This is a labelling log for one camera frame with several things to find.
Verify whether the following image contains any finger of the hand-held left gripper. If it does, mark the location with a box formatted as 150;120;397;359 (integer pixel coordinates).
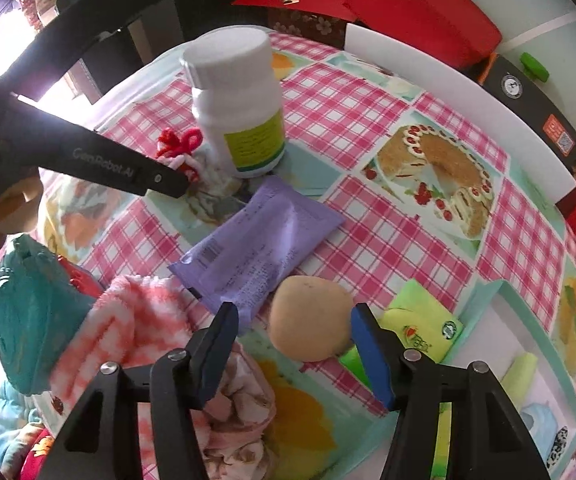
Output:
10;0;171;105
15;97;189;199

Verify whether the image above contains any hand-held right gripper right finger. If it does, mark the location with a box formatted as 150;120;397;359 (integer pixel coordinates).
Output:
350;302;551;480

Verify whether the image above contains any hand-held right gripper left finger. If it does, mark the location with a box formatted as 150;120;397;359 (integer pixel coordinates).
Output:
38;301;240;480

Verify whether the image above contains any pale pink cloth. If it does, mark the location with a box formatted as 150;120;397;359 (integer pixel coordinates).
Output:
188;345;279;480

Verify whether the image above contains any red white knot ornament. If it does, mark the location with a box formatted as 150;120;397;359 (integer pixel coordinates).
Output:
155;127;236;196

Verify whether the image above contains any beige round stone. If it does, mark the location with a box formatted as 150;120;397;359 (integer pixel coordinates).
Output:
268;275;355;362

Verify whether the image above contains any pink white fluffy cloth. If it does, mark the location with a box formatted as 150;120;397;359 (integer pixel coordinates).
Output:
50;275;209;411

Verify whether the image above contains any purple packet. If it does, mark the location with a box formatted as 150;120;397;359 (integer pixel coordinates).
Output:
168;175;345;333

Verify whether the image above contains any blue face mask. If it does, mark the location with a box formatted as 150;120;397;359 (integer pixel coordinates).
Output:
520;402;553;433

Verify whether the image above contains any teal shallow cardboard tray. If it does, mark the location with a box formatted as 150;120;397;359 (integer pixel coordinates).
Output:
432;279;576;480

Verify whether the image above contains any leopard print scrunchie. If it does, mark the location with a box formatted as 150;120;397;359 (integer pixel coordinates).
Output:
546;426;569;467

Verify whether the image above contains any person's left hand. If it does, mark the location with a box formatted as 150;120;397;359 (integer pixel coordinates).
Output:
0;170;45;273

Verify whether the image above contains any white plastic bottle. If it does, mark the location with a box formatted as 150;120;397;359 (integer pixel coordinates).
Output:
180;27;287;179

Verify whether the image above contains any teal box with red patch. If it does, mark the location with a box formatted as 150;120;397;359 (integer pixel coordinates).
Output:
0;235;101;396

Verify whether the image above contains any colourful printed blanket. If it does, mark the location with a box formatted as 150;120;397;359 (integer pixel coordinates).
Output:
0;380;64;480

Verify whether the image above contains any white board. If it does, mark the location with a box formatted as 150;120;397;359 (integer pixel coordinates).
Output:
344;22;576;206

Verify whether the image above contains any black flat box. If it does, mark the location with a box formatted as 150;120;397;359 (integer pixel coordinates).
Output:
478;52;576;176

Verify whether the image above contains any red gift bag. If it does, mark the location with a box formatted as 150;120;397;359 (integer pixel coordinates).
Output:
343;0;502;68

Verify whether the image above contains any green round knob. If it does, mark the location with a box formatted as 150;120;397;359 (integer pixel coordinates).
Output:
520;52;551;83

